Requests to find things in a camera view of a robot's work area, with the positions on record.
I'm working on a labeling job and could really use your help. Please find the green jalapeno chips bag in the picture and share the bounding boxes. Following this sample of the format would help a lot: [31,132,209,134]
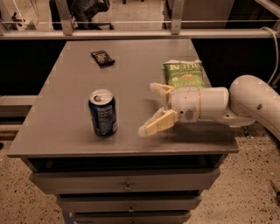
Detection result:
[164,59,205,88]

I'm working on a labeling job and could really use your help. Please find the grey drawer cabinet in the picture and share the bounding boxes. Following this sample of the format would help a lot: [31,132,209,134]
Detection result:
[7,38,241,224]

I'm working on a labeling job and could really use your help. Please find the black office chair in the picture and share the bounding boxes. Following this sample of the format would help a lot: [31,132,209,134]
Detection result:
[49,0,110,30]

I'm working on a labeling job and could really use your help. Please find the small black snack packet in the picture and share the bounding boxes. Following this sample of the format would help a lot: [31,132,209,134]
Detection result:
[91,50,115,68]

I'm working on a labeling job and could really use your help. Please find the grey drawer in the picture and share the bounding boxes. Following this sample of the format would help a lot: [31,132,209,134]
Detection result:
[73,211,191,224]
[30,168,220,194]
[57,195,201,213]

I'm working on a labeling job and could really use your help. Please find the middle grey drawer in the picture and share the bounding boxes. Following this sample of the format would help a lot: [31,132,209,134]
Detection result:
[57,195,201,213]

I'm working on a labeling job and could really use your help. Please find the bottom grey drawer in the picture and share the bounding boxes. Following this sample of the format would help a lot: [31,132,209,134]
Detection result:
[73,211,191,224]

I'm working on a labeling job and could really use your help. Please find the white cable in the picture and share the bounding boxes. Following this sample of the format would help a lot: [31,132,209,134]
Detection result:
[261,26,280,86]

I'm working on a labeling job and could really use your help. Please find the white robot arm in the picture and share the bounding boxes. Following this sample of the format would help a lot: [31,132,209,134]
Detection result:
[138,75,280,139]

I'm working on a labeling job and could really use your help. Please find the top grey drawer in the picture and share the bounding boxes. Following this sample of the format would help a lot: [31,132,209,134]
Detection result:
[30,168,220,194]

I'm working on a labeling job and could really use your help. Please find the blue pepsi can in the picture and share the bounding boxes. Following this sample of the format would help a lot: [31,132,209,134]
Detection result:
[88,89,116,137]

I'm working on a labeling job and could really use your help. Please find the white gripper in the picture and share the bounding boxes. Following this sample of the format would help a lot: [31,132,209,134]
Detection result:
[138,82,229,137]

